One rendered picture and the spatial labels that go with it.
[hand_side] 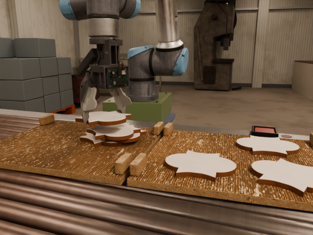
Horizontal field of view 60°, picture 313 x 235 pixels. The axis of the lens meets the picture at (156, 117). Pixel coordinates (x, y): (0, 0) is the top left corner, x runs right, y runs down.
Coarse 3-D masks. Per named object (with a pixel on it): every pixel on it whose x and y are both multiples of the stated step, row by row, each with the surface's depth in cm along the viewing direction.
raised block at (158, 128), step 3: (159, 123) 81; (162, 123) 82; (156, 126) 78; (159, 126) 78; (162, 126) 81; (153, 129) 78; (156, 129) 78; (159, 129) 78; (162, 129) 81; (153, 132) 78; (156, 132) 78; (159, 132) 78
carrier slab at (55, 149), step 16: (32, 128) 85; (48, 128) 85; (64, 128) 85; (80, 128) 85; (144, 128) 85; (0, 144) 71; (16, 144) 71; (32, 144) 71; (48, 144) 71; (64, 144) 71; (80, 144) 71; (128, 144) 71; (144, 144) 71; (0, 160) 60; (16, 160) 60; (32, 160) 60; (48, 160) 60; (64, 160) 60; (80, 160) 60; (96, 160) 60; (112, 160) 60; (64, 176) 56; (80, 176) 55; (96, 176) 53; (112, 176) 53; (128, 176) 56
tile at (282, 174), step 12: (252, 168) 54; (264, 168) 54; (276, 168) 54; (288, 168) 54; (300, 168) 54; (312, 168) 54; (264, 180) 49; (276, 180) 49; (288, 180) 49; (300, 180) 49; (312, 180) 49; (300, 192) 45; (312, 192) 46
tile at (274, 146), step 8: (240, 144) 68; (248, 144) 68; (256, 144) 68; (264, 144) 68; (272, 144) 68; (280, 144) 68; (288, 144) 68; (256, 152) 64; (264, 152) 64; (272, 152) 63; (280, 152) 62; (288, 152) 64; (296, 152) 64
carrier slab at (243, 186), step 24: (168, 144) 71; (192, 144) 71; (216, 144) 71; (144, 168) 56; (240, 168) 56; (192, 192) 49; (216, 192) 47; (240, 192) 47; (264, 192) 47; (288, 192) 47
